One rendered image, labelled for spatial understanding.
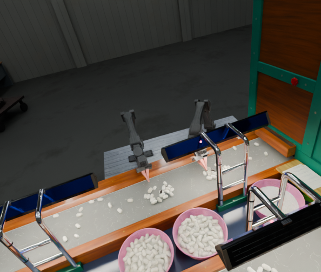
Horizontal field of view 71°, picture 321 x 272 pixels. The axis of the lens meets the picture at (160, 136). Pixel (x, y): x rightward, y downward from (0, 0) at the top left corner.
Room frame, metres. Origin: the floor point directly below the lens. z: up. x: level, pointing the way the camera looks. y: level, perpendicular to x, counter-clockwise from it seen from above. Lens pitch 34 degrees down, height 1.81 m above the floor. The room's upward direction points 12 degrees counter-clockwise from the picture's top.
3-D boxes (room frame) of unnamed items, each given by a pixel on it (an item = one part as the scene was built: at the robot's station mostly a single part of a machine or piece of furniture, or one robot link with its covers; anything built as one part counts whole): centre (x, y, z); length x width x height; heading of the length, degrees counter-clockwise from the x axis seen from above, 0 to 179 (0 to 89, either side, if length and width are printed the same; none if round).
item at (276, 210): (0.50, -0.39, 0.90); 0.20 x 0.19 x 0.45; 102
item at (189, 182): (0.94, 0.14, 0.73); 1.81 x 0.30 x 0.02; 102
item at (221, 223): (0.64, -0.09, 0.72); 0.27 x 0.27 x 0.10
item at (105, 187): (1.14, 0.19, 0.67); 1.81 x 0.12 x 0.19; 102
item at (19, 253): (0.69, 0.64, 0.90); 0.20 x 0.19 x 0.45; 102
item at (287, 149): (1.11, -0.71, 0.83); 0.30 x 0.06 x 0.07; 12
